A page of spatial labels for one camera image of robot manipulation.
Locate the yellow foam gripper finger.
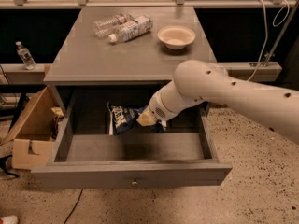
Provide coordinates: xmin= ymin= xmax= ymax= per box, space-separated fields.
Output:
xmin=136 ymin=108 xmax=157 ymax=126

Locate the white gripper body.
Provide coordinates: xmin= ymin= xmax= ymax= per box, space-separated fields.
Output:
xmin=149 ymin=93 xmax=175 ymax=121

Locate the blue chip bag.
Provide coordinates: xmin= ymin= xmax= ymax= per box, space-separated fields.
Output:
xmin=107 ymin=104 xmax=166 ymax=135

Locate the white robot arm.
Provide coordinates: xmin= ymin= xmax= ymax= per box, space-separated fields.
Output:
xmin=137 ymin=60 xmax=299 ymax=144

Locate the open grey top drawer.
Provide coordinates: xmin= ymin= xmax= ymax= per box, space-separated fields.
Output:
xmin=32 ymin=98 xmax=232 ymax=189

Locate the white paper bowl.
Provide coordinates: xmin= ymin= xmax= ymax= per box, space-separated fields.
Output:
xmin=158 ymin=26 xmax=196 ymax=50

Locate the grey cabinet table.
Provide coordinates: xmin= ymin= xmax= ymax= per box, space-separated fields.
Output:
xmin=45 ymin=7 xmax=216 ymax=116

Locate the labelled plastic water bottle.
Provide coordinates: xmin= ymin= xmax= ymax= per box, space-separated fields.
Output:
xmin=108 ymin=15 xmax=153 ymax=44

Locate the crushed clear plastic bottle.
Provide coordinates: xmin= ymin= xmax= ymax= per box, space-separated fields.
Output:
xmin=93 ymin=13 xmax=134 ymax=37

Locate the open cardboard box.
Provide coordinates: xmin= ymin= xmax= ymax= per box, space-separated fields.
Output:
xmin=4 ymin=87 xmax=58 ymax=170

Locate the standing small water bottle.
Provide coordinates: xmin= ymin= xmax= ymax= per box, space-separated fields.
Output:
xmin=16 ymin=41 xmax=36 ymax=70

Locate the red white shoe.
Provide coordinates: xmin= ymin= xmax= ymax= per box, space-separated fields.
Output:
xmin=0 ymin=215 xmax=19 ymax=224

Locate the black floor cable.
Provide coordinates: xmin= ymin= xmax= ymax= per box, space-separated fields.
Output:
xmin=63 ymin=189 xmax=84 ymax=224

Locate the black strap on floor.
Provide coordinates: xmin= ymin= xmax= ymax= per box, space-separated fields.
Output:
xmin=0 ymin=154 xmax=19 ymax=179

